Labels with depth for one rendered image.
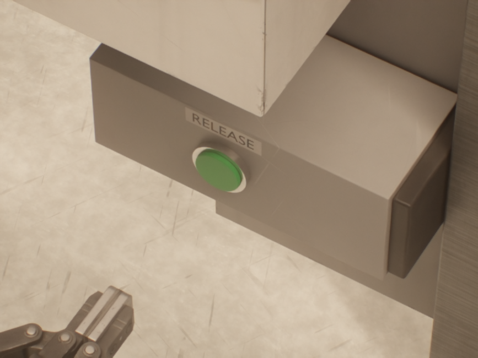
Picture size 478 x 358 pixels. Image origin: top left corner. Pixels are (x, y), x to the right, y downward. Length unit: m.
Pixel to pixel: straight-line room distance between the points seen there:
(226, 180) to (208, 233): 1.38
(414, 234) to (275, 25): 0.26
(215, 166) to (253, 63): 0.24
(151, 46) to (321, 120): 0.20
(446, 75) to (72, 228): 1.44
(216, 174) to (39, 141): 1.47
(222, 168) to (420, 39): 0.13
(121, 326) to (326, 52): 0.20
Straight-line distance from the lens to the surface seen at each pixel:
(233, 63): 1.28
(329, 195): 1.48
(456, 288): 1.57
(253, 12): 1.24
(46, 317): 2.84
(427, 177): 1.47
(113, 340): 1.44
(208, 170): 1.51
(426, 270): 1.65
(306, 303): 2.84
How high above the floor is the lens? 2.36
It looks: 53 degrees down
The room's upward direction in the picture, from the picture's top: straight up
